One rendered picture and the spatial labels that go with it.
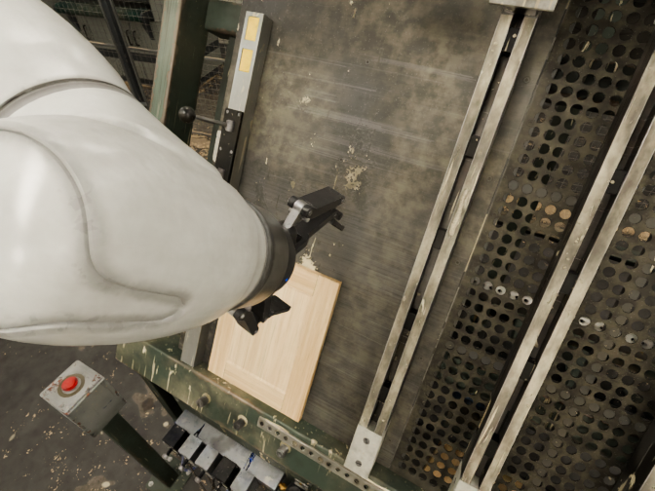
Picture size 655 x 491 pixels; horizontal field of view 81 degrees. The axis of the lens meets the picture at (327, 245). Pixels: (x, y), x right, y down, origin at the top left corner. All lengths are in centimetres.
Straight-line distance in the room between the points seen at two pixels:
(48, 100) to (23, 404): 241
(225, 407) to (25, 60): 104
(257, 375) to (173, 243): 97
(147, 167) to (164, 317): 7
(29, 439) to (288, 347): 169
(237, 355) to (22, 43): 97
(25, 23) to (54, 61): 3
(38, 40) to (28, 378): 247
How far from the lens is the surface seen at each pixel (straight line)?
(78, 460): 232
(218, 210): 20
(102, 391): 131
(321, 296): 94
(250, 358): 112
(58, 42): 28
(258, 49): 102
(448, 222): 81
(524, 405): 88
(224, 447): 129
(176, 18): 117
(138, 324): 19
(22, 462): 245
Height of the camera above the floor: 194
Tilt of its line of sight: 45 degrees down
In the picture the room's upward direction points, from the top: straight up
